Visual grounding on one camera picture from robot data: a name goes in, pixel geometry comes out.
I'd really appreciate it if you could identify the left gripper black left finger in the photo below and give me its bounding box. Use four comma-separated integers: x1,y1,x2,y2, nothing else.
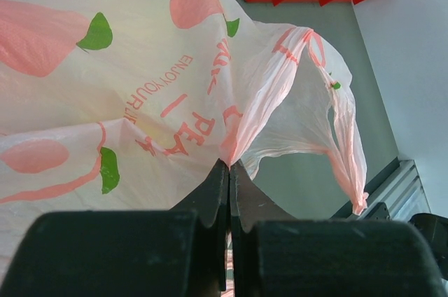
1,160,228,296

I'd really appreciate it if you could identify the pink translucent plastic bag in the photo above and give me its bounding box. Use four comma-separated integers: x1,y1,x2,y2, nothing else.
1,0,368,283

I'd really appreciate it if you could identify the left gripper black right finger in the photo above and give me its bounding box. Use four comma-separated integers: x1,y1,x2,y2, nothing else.
229,163,447,296

